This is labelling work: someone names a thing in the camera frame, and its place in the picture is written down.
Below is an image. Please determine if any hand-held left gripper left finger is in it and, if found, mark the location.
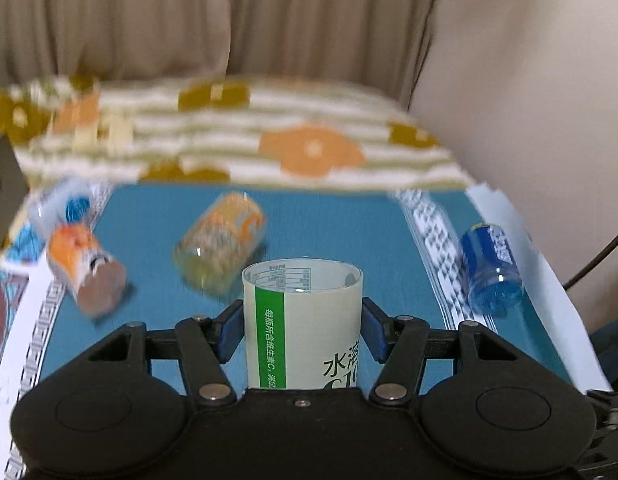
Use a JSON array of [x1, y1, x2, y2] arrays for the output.
[[87, 299, 245, 407]]

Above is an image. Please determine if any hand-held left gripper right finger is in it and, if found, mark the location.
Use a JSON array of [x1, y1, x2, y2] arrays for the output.
[[361, 297, 518, 406]]

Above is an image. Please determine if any white cup with green label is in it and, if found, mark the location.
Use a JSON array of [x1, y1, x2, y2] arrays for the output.
[[241, 258, 364, 391]]

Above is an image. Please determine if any yellow orange drink bottle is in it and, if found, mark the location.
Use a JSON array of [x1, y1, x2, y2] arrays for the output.
[[173, 192, 268, 295]]

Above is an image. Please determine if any teal patterned table mat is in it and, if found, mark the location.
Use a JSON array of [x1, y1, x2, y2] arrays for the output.
[[0, 180, 616, 480]]

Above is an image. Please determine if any blue label bottle right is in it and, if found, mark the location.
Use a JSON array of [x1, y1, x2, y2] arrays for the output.
[[458, 223, 525, 313]]

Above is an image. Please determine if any floral striped blanket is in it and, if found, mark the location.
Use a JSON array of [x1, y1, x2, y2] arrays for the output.
[[0, 74, 482, 197]]

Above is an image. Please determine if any blue white bottle left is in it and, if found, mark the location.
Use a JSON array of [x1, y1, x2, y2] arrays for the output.
[[28, 178, 94, 237]]

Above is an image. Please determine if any beige curtain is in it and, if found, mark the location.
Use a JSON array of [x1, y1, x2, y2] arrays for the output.
[[0, 0, 446, 107]]

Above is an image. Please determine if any black cable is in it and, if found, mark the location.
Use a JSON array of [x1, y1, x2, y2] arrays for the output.
[[562, 222, 618, 292]]

